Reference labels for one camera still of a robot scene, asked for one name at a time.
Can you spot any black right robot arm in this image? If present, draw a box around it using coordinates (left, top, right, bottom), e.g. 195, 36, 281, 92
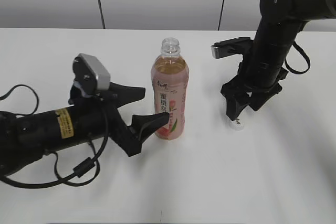
211, 0, 335, 121

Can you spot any pink peach tea bottle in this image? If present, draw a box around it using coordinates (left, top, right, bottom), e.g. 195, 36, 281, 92
151, 38, 189, 140

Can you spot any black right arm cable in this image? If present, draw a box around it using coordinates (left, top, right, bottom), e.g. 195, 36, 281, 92
285, 41, 311, 74

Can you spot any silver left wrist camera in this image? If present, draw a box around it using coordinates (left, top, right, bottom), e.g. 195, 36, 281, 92
72, 53, 110, 97

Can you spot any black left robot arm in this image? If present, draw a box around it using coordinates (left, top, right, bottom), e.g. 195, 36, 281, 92
1, 83, 169, 176

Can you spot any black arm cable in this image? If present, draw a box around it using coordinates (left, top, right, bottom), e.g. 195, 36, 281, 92
0, 84, 109, 189
285, 41, 311, 74

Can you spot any white bottle cap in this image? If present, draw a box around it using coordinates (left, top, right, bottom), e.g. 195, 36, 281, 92
228, 118, 244, 131

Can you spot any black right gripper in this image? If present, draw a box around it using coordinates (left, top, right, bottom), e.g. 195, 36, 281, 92
220, 62, 287, 121

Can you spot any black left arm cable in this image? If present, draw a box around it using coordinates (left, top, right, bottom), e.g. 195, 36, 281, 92
0, 84, 109, 189

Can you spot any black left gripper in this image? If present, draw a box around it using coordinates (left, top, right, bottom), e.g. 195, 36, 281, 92
69, 82, 170, 157

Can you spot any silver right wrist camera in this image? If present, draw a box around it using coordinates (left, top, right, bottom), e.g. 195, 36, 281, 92
211, 37, 253, 59

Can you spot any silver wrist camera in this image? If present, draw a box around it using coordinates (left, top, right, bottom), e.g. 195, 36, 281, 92
211, 37, 253, 59
72, 53, 110, 97

